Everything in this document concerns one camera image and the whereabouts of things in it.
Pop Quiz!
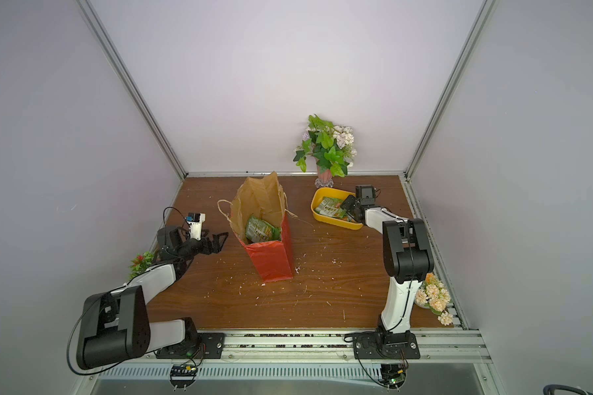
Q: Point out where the green condiment packets pile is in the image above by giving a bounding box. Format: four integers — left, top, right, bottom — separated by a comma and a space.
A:
315, 197, 347, 220

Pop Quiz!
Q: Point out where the yellow plastic tray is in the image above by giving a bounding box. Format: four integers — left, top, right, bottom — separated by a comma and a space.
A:
311, 188, 363, 230

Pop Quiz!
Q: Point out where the red brown paper bag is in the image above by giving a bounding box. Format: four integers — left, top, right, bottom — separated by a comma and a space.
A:
217, 172, 294, 282

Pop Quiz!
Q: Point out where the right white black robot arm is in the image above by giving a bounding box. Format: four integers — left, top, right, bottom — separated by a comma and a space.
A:
341, 184, 434, 333

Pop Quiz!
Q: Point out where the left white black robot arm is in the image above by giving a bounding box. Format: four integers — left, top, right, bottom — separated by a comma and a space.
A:
66, 225, 228, 376

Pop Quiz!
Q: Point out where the small red flower plant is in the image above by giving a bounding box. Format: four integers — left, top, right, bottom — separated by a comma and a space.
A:
129, 251, 155, 280

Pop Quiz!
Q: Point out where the pink vase green plant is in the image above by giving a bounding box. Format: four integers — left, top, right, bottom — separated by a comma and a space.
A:
293, 115, 357, 189

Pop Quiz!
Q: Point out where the orange white flower pot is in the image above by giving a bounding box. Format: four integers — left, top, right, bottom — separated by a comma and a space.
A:
414, 273, 454, 326

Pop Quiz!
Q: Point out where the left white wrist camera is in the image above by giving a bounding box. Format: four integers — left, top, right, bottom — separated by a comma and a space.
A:
186, 212, 206, 240

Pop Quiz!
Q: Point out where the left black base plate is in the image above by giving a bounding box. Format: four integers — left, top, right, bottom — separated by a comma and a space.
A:
156, 332, 226, 360

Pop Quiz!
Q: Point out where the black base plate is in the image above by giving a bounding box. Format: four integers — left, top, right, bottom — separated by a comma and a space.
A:
156, 332, 226, 360
346, 331, 421, 360

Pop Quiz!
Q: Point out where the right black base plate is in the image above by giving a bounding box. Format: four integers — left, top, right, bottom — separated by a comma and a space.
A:
346, 331, 421, 360

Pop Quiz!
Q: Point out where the aluminium rail frame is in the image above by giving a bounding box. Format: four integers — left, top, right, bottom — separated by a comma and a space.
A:
74, 329, 506, 394

